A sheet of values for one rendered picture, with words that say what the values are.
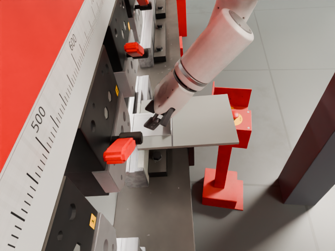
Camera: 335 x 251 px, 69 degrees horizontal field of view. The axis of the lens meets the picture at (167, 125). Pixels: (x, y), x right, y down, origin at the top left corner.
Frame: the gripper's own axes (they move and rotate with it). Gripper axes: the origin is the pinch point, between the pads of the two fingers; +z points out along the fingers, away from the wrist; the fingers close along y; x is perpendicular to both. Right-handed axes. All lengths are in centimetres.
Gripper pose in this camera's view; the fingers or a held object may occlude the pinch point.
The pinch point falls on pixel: (152, 115)
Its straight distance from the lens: 65.6
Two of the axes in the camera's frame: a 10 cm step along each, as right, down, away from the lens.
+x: 8.2, 3.6, 4.4
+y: 0.1, 7.7, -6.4
